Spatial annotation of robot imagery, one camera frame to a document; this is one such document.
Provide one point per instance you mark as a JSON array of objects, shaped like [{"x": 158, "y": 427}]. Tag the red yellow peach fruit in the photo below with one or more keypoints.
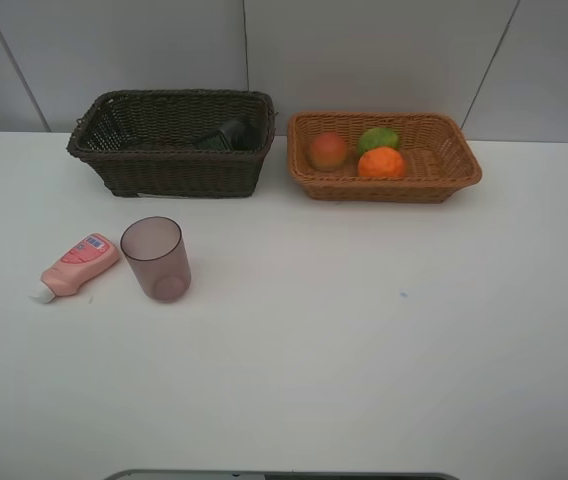
[{"x": 328, "y": 152}]

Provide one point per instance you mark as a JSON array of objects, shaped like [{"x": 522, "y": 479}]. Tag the dark green dropper bottle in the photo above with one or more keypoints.
[{"x": 233, "y": 135}]

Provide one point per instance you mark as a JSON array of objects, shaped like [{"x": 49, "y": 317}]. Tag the orange tangerine fruit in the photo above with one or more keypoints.
[{"x": 382, "y": 162}]

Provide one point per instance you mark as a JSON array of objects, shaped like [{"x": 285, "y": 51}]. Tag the green lime fruit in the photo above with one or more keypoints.
[{"x": 377, "y": 137}]

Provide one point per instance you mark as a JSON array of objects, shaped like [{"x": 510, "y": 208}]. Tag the pink lotion bottle white cap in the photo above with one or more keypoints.
[{"x": 89, "y": 258}]

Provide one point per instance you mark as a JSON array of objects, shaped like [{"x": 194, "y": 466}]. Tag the translucent pink plastic cup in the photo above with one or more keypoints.
[{"x": 155, "y": 250}]

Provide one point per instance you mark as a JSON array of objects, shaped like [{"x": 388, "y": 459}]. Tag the orange wicker basket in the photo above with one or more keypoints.
[{"x": 439, "y": 161}]

